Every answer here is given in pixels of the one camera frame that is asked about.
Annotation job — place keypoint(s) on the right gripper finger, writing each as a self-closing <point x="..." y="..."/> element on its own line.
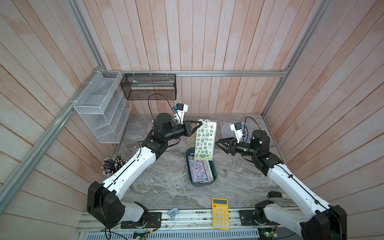
<point x="229" y="149"/>
<point x="226" y="141"/>

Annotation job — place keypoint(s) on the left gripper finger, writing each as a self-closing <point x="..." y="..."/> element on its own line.
<point x="189" y="130"/>
<point x="193" y="124"/>

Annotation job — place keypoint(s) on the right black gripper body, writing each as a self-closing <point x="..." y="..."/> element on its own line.
<point x="246" y="150"/>

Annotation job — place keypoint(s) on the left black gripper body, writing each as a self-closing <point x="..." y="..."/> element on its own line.
<point x="177" y="130"/>

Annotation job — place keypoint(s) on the blue penguin sticker sheet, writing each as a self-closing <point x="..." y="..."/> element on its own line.
<point x="246" y="136"/>

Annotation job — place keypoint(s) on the cat sticker sheet pink blue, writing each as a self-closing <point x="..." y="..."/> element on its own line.
<point x="149" y="129"/>

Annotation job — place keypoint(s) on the teal storage tray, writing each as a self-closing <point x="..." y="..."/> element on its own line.
<point x="190" y="154"/>

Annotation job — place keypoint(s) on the yellow green sticker sheet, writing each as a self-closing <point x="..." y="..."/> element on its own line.
<point x="191" y="140"/>

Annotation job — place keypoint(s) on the translucent bubble sticker sheet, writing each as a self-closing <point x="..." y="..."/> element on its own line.
<point x="226" y="131"/>

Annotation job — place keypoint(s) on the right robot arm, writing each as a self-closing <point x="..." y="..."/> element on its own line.
<point x="316" y="218"/>

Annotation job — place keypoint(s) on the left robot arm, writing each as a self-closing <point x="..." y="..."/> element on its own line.
<point x="104" y="199"/>

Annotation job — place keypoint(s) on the black mesh basket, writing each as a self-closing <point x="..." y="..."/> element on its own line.
<point x="139" y="87"/>

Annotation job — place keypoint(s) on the yellow calculator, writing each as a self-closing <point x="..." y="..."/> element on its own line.
<point x="220" y="214"/>

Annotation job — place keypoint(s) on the pencil holder with pencils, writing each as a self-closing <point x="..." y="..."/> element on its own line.
<point x="112" y="165"/>

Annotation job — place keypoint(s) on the blue stapler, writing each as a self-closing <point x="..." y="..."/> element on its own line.
<point x="172" y="213"/>

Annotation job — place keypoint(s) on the green circuit board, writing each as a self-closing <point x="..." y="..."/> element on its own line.
<point x="266" y="234"/>

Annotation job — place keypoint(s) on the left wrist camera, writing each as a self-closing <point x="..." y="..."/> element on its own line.
<point x="180" y="110"/>

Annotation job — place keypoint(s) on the aluminium wall rail back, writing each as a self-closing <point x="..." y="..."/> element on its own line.
<point x="215" y="73"/>

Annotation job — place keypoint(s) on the aluminium wall rail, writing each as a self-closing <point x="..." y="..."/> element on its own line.
<point x="22" y="172"/>
<point x="215" y="73"/>

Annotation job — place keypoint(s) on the white wire mesh shelf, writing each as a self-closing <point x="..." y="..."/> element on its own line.
<point x="104" y="107"/>

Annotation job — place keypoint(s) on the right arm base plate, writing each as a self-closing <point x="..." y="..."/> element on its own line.
<point x="247" y="217"/>

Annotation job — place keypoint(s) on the aluminium front rail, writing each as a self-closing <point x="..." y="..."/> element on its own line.
<point x="199" y="219"/>

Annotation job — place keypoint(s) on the white vented cable duct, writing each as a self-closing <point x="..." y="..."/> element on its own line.
<point x="213" y="234"/>

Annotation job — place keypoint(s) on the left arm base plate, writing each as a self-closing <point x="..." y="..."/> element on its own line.
<point x="150" y="220"/>

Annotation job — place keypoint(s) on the aluminium wall rail left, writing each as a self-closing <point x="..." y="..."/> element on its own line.
<point x="22" y="172"/>

